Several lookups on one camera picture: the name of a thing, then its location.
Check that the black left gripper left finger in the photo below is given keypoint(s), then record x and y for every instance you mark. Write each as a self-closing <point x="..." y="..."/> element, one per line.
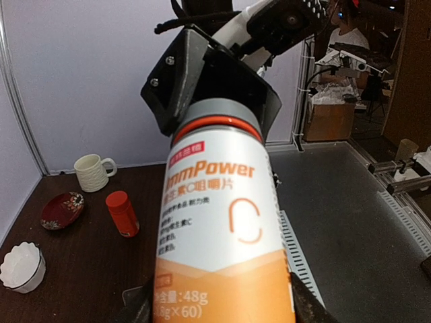
<point x="138" y="304"/>

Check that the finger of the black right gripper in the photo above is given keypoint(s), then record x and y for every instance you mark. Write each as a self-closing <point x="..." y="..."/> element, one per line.
<point x="170" y="86"/>
<point x="228" y="92"/>

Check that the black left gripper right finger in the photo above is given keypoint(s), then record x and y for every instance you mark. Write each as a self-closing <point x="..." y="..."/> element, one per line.
<point x="307" y="307"/>

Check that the orange pill bottle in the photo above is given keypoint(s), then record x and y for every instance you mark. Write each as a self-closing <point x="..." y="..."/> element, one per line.
<point x="122" y="213"/>

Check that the grey capped vitamin bottle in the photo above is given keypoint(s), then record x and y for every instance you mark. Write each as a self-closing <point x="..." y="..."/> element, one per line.
<point x="220" y="253"/>

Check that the cardboard box in background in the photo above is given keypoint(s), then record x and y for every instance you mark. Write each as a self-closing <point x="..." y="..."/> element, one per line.
<point x="331" y="122"/>

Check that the cream ribbed ceramic mug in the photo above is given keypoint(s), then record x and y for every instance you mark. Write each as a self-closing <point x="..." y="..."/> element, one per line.
<point x="93" y="172"/>

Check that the white fluted ceramic bowl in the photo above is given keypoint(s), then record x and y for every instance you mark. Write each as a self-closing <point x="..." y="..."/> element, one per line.
<point x="23" y="268"/>

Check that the red floral saucer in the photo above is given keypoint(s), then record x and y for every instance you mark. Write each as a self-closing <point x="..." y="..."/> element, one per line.
<point x="62" y="211"/>

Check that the seated person in background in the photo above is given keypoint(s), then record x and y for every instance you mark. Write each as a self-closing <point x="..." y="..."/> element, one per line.
<point x="345" y="32"/>

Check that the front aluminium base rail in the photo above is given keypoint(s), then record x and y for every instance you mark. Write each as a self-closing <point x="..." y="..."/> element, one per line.
<point x="363" y="246"/>

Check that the aluminium frame post right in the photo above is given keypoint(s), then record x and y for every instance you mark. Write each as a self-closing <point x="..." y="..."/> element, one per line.
<point x="15" y="99"/>

